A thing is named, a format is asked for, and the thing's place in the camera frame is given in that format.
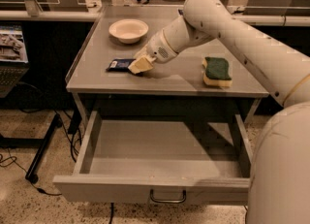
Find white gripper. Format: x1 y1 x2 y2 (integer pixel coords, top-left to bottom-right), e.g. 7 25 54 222
128 31 177 75

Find blue rxbar blueberry bar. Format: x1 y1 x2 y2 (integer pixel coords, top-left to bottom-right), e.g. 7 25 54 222
106 58 134 72

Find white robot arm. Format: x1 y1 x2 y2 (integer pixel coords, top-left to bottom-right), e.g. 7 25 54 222
130 0 310 224

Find grey open top drawer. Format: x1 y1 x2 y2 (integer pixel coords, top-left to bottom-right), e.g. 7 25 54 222
53 112 252 206

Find white bowl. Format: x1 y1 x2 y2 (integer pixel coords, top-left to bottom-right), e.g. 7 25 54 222
108 19 148 45

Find grey cabinet table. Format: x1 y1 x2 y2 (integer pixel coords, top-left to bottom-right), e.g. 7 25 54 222
66 6 268 115

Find green yellow sponge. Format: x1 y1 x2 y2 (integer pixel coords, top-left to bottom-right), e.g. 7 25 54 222
202 57 233 87

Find black desk leg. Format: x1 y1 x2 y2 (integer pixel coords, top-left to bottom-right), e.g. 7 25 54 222
25 113 62 183

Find laptop computer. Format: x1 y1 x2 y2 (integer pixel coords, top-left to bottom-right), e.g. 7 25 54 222
0 22 29 98

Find metal drawer handle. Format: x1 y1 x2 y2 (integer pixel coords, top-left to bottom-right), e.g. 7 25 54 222
149 189 187 204

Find black cable under drawer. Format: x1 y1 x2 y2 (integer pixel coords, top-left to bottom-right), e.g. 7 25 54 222
108 202 116 224

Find black floor cable left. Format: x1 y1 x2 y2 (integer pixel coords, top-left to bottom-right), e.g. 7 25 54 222
0 146 63 197

